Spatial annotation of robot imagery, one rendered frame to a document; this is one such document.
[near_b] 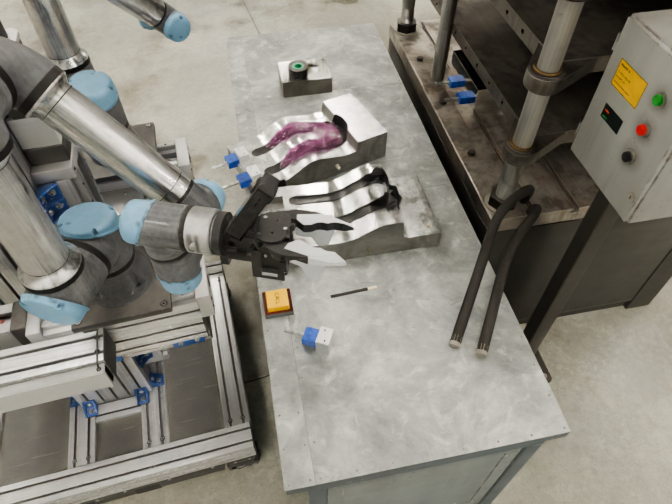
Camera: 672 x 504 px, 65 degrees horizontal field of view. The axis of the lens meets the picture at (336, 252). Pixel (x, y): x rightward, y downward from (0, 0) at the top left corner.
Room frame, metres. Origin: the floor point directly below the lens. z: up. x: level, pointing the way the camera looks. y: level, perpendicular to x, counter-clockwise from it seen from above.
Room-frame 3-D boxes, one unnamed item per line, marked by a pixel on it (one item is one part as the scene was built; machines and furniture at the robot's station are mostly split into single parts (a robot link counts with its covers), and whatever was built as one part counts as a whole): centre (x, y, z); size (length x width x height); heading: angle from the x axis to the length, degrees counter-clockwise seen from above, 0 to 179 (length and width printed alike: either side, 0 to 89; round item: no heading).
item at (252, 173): (1.29, 0.31, 0.86); 0.13 x 0.05 x 0.05; 118
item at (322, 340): (0.72, 0.08, 0.83); 0.13 x 0.05 x 0.05; 73
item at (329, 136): (1.46, 0.10, 0.90); 0.26 x 0.18 x 0.08; 118
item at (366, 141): (1.47, 0.10, 0.86); 0.50 x 0.26 x 0.11; 118
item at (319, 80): (1.92, 0.13, 0.84); 0.20 x 0.15 x 0.07; 101
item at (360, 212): (1.14, -0.03, 0.92); 0.35 x 0.16 x 0.09; 101
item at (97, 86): (1.23, 0.65, 1.20); 0.13 x 0.12 x 0.14; 41
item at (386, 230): (1.14, -0.05, 0.87); 0.50 x 0.26 x 0.14; 101
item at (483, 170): (1.89, -0.80, 0.76); 1.30 x 0.84 x 0.07; 11
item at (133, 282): (0.75, 0.52, 1.09); 0.15 x 0.15 x 0.10
